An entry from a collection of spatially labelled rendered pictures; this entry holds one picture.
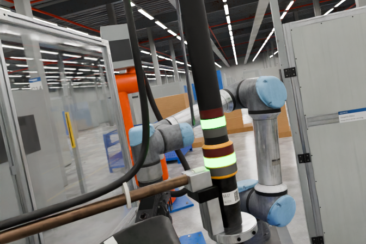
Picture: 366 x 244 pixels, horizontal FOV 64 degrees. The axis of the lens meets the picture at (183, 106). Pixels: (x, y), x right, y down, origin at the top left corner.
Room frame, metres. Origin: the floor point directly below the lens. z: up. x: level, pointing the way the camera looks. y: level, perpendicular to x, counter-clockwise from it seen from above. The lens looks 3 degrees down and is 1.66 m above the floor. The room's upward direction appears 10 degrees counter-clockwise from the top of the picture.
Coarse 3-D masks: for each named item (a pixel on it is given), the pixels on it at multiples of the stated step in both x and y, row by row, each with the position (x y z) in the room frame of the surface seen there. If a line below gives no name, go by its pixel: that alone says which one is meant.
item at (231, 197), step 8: (232, 176) 0.39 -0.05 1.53; (216, 184) 0.39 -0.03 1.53; (224, 184) 0.38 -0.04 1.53; (232, 184) 0.38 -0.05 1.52; (224, 192) 0.38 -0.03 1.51; (232, 192) 0.38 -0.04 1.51; (224, 200) 0.38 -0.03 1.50; (232, 200) 0.38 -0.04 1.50; (224, 208) 0.38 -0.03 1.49; (232, 208) 0.38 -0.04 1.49; (224, 216) 0.39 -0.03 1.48; (232, 216) 0.38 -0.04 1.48; (240, 216) 0.39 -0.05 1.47; (224, 224) 0.39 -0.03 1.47; (232, 224) 0.38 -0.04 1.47; (240, 224) 0.39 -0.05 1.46
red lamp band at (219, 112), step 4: (216, 108) 0.38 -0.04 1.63; (220, 108) 0.39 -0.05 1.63; (200, 112) 0.39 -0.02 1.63; (204, 112) 0.39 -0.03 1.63; (208, 112) 0.38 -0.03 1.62; (212, 112) 0.38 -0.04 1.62; (216, 112) 0.38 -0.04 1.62; (220, 112) 0.39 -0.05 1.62; (200, 116) 0.39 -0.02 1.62; (204, 116) 0.39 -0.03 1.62; (208, 116) 0.38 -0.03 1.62; (212, 116) 0.38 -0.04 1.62; (216, 116) 0.38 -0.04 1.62; (220, 116) 0.39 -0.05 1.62
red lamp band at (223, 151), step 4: (232, 144) 0.39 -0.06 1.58; (220, 148) 0.38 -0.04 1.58; (224, 148) 0.38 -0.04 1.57; (228, 148) 0.38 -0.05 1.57; (232, 148) 0.39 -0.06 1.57; (204, 152) 0.39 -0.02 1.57; (208, 152) 0.38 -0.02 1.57; (212, 152) 0.38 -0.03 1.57; (216, 152) 0.38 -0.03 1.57; (220, 152) 0.38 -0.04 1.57; (224, 152) 0.38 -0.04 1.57; (228, 152) 0.38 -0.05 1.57; (232, 152) 0.39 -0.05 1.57; (204, 156) 0.39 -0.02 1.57; (208, 156) 0.38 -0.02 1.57; (212, 156) 0.38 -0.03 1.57; (216, 156) 0.38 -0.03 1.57; (220, 156) 0.38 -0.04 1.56
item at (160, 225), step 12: (156, 216) 0.52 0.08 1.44; (132, 228) 0.49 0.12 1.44; (144, 228) 0.49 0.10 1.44; (156, 228) 0.50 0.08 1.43; (168, 228) 0.51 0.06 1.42; (120, 240) 0.46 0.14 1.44; (132, 240) 0.47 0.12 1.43; (144, 240) 0.47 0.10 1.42; (156, 240) 0.48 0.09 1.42; (168, 240) 0.49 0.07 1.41
